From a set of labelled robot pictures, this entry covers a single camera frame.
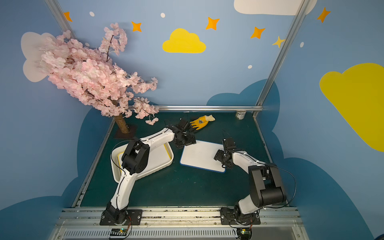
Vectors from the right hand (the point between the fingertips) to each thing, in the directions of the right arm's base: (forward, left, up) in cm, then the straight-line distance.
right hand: (222, 158), depth 95 cm
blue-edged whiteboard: (+3, +13, -2) cm, 14 cm away
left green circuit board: (-43, +53, -3) cm, 68 cm away
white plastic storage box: (-16, +63, +3) cm, 65 cm away
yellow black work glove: (+31, +14, 0) cm, 33 cm away
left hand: (+10, +21, +2) cm, 23 cm away
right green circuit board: (-38, -9, -4) cm, 40 cm away
